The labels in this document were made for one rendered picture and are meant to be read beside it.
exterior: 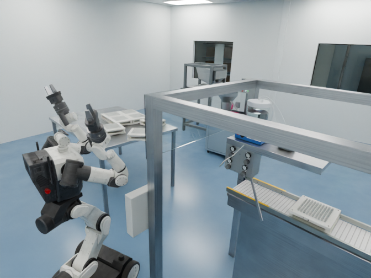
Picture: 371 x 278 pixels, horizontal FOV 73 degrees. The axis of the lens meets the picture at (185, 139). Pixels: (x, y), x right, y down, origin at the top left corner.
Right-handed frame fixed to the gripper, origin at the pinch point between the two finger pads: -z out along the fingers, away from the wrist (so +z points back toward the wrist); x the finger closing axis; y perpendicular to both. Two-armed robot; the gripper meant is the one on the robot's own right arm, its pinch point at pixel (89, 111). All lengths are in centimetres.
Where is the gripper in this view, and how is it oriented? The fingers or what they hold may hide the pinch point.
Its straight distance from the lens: 136.3
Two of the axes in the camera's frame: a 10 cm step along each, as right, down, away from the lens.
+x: -1.8, -6.9, 7.0
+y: 9.8, -1.4, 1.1
